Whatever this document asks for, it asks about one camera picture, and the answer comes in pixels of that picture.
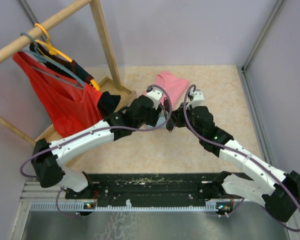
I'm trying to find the pink folded shirt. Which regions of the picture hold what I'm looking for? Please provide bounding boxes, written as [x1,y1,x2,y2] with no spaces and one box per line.
[154,71,189,110]

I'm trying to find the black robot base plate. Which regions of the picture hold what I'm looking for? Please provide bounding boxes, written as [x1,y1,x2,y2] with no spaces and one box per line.
[58,173,236,215]

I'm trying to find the dark striped hanging garment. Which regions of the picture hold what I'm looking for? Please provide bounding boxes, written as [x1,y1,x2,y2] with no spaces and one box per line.
[38,43,121,117]

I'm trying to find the tortoiseshell sunglasses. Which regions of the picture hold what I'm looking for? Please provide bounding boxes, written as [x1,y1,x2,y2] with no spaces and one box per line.
[163,97,174,133]

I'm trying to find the yellow plastic hanger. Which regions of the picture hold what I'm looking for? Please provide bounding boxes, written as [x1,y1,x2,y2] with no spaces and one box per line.
[34,23,101,91]

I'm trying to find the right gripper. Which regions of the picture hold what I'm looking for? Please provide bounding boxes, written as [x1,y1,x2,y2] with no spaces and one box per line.
[170,102,204,139]

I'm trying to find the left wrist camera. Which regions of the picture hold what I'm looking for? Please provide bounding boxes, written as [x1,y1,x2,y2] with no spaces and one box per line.
[145,86,164,109]

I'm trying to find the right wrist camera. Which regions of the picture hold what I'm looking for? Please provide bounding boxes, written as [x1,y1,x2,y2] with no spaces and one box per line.
[187,89,205,108]

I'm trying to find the red hanging shirt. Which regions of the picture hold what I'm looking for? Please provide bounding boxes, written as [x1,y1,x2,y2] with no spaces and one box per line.
[12,52,104,138]

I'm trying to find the aluminium frame rail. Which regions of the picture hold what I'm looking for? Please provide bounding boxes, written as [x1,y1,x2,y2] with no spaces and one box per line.
[9,182,291,240]

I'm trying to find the wooden clothes rack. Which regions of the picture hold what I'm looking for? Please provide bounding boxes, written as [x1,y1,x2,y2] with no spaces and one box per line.
[0,0,137,162]

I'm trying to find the pink glasses case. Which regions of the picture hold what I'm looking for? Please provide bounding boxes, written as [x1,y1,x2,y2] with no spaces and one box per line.
[142,113,166,132]

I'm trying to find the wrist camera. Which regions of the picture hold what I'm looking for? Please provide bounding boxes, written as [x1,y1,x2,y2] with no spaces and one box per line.
[187,89,205,108]
[145,86,164,109]

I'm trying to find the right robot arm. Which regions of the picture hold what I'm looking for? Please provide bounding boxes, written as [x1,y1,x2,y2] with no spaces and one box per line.
[171,106,300,223]

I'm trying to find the grey-blue plastic hanger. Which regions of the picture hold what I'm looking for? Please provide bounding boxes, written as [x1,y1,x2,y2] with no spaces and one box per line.
[19,32,86,89]

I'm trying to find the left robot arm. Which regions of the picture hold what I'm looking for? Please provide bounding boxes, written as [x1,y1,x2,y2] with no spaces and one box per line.
[31,95,161,199]

